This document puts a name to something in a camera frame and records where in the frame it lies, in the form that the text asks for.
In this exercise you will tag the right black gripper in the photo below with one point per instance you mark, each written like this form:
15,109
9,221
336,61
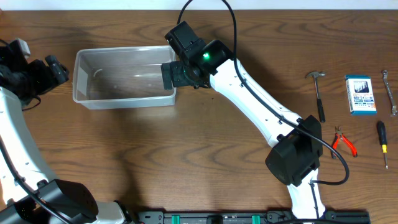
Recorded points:
176,69

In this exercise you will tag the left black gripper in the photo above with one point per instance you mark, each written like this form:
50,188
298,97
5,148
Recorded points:
57,69

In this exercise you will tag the clear plastic container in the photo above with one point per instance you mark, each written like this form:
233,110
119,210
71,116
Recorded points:
122,77

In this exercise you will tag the small claw hammer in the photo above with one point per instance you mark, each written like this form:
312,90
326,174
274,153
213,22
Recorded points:
315,75

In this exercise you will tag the red handled pliers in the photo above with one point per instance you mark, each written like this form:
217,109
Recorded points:
340,136

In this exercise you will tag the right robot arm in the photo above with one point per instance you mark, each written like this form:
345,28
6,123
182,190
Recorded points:
294,157

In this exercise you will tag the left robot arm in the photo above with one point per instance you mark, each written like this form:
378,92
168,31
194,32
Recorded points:
31,190

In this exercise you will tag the blue white cardboard box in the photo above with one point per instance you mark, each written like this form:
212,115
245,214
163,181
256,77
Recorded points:
360,95

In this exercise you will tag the black yellow screwdriver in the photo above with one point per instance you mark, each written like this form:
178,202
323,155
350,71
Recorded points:
381,130

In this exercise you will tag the silver double-ended wrench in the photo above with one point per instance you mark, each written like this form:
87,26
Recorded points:
389,92

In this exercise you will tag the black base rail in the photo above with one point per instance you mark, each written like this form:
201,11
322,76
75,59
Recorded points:
268,217

